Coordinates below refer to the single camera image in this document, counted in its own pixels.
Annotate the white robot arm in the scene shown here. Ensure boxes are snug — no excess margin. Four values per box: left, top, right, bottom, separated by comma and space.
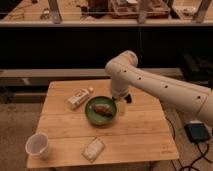
105, 50, 213, 128

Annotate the black smartphone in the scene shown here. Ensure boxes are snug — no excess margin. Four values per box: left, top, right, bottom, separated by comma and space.
112, 94, 132, 104

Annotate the brown food in bowl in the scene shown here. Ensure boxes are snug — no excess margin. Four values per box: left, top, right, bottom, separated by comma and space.
90, 104, 112, 117

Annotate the green bowl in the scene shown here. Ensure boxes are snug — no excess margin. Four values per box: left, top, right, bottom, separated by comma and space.
85, 96, 117, 126

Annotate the wooden table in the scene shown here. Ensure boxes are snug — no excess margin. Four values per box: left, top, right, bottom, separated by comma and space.
27, 80, 179, 169

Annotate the white lying bottle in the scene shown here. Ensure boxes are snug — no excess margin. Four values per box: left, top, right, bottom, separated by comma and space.
67, 87, 94, 109

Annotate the clear packaged snack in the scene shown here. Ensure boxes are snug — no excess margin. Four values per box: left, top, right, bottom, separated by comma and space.
82, 138, 105, 163

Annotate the black power box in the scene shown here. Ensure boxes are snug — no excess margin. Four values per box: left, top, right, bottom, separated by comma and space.
184, 123, 210, 143

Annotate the white paper cup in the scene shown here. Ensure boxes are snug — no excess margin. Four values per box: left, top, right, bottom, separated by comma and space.
25, 133, 50, 159

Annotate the long wooden shelf bench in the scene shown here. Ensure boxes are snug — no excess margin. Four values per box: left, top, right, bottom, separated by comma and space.
0, 0, 213, 27

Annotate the black floor cable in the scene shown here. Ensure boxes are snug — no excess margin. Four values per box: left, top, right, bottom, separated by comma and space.
165, 116, 213, 171

